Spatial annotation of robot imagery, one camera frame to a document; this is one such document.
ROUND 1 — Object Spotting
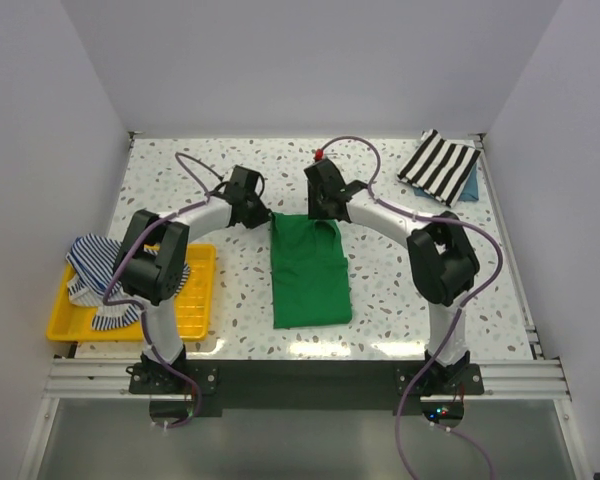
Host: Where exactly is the green tank top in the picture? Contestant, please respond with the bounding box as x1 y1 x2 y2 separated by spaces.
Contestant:
270 213 353 329

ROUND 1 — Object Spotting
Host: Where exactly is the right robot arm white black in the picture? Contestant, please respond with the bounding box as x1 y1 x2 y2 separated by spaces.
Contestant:
304 158 480 393

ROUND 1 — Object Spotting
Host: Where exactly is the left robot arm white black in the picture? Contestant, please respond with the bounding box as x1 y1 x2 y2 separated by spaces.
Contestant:
103 166 271 392

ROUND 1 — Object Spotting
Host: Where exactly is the blue folded tank top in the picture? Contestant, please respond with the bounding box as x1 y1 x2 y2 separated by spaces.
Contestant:
413 164 479 202

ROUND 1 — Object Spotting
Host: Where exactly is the blue white striped tank top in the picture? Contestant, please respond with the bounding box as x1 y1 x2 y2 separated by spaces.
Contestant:
66 234 181 343

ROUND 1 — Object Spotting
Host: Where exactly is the black white striped folded top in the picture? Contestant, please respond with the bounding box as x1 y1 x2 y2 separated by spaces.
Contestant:
397 129 481 208

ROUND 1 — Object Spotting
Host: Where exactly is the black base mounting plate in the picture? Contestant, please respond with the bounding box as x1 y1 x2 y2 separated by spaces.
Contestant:
125 360 485 421

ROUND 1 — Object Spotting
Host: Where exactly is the yellow plastic tray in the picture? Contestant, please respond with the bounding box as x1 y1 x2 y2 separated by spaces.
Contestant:
46 244 216 342

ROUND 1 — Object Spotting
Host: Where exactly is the aluminium front rail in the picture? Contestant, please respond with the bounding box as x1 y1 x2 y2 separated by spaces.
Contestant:
43 359 570 400

